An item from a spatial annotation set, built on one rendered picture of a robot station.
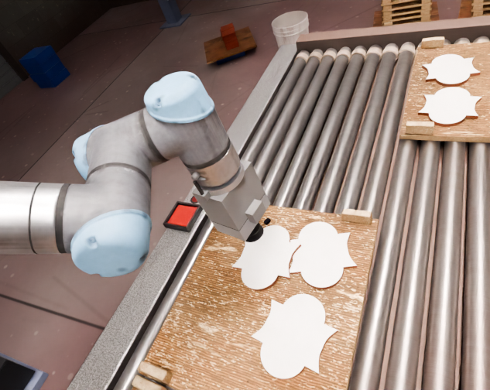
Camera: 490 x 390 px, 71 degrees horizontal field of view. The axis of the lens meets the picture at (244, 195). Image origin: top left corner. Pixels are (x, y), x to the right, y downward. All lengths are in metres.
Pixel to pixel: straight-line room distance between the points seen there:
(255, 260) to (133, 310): 0.28
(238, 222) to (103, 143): 0.23
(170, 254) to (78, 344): 1.35
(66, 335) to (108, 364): 1.42
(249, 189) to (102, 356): 0.46
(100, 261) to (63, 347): 1.81
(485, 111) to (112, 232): 0.86
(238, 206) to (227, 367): 0.28
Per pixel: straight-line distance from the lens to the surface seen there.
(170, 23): 5.31
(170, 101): 0.42
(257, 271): 0.69
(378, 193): 0.81
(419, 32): 1.32
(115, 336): 0.81
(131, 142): 0.46
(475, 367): 0.65
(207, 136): 0.45
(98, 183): 0.41
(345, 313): 0.64
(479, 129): 0.94
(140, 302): 0.81
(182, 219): 0.87
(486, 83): 1.09
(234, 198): 0.52
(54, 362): 2.18
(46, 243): 0.40
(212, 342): 0.68
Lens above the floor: 1.53
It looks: 45 degrees down
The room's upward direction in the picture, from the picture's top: 23 degrees counter-clockwise
